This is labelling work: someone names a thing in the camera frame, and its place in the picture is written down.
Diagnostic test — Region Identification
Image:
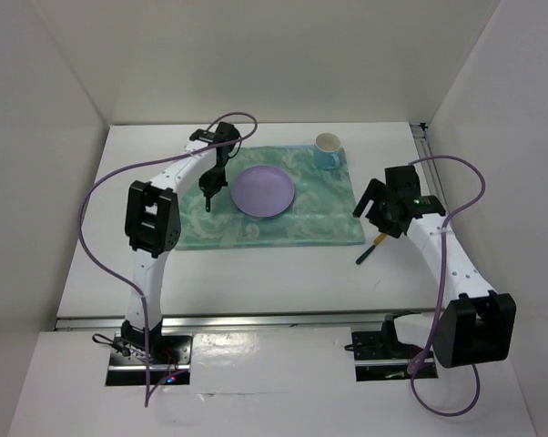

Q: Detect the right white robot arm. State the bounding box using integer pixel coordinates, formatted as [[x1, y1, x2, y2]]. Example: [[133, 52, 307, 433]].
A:
[[353, 165, 516, 368]]

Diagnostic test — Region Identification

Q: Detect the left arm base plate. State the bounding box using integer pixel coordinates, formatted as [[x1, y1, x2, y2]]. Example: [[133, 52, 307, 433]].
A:
[[108, 334, 193, 371]]

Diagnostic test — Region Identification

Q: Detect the blue mug white inside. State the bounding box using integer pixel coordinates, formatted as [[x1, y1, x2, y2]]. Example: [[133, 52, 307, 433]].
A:
[[313, 133, 341, 170]]

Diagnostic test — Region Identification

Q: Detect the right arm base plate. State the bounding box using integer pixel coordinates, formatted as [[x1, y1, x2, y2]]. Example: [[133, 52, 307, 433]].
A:
[[343, 330, 421, 361]]

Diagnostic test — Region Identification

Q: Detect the aluminium right side rail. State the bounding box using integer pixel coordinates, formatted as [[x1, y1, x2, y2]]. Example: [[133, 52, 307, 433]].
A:
[[409, 123, 449, 210]]

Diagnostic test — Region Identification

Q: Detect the green patterned cloth napkin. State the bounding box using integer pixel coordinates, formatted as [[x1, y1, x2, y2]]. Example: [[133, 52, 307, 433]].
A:
[[176, 146, 365, 250]]

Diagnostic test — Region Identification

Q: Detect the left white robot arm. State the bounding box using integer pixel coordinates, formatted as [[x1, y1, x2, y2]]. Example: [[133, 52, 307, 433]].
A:
[[121, 122, 241, 363]]

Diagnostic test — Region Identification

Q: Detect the purple plate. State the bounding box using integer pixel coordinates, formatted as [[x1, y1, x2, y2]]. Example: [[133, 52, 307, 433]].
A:
[[231, 165, 295, 219]]

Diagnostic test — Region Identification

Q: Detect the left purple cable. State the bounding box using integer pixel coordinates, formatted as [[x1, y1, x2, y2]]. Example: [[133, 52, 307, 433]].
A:
[[79, 113, 259, 408]]

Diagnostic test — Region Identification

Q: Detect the gold knife black handle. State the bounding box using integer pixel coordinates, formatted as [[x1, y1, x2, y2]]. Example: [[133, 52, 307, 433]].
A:
[[355, 233, 387, 265]]

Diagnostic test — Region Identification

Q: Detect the aluminium rail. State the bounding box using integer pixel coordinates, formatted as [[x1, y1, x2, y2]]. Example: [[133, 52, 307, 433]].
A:
[[409, 123, 449, 210], [54, 309, 484, 331]]

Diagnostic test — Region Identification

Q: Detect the aluminium front rail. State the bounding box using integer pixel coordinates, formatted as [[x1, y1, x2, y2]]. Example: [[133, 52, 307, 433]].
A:
[[54, 309, 484, 331]]

